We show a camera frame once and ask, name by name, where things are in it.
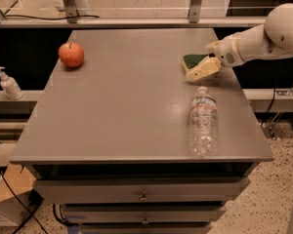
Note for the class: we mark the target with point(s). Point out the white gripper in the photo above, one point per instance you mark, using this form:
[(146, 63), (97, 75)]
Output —
[(227, 53)]

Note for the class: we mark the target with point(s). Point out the green and yellow sponge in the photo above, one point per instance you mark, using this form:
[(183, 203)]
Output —
[(190, 61)]

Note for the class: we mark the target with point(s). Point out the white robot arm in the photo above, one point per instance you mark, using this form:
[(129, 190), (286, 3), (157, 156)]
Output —
[(271, 40)]

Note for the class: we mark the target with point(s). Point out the red apple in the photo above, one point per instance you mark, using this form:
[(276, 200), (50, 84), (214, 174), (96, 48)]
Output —
[(71, 54)]

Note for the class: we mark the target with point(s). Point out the clear plastic water bottle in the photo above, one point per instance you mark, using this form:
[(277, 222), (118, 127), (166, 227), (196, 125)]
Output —
[(203, 123)]

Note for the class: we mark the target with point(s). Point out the top grey drawer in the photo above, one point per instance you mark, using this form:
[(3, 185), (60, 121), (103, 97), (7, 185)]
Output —
[(121, 191)]

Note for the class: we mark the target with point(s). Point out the grey drawer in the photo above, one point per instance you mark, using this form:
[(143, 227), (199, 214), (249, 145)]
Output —
[(151, 228), (143, 214), (121, 191)]

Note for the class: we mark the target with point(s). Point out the middle grey drawer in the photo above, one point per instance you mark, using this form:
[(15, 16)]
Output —
[(143, 214)]

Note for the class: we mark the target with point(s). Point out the bottom grey drawer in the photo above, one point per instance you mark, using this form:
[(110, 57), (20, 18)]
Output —
[(151, 228)]

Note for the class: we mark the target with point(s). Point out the white pump dispenser bottle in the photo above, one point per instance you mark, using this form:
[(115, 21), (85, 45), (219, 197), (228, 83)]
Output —
[(9, 85)]

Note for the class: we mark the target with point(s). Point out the cardboard box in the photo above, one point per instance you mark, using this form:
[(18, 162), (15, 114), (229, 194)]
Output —
[(17, 196)]

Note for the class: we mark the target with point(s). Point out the right metal bracket post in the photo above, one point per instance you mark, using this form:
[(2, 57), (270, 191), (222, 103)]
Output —
[(194, 11)]

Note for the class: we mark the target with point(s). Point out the metal bracket post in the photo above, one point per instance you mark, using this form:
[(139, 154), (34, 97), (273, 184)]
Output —
[(194, 11), (70, 11)]

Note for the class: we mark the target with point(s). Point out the grey back shelf rail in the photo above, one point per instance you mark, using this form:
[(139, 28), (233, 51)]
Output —
[(91, 22)]

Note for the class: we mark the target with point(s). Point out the left metal bracket post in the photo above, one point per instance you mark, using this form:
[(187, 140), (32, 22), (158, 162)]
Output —
[(70, 11)]

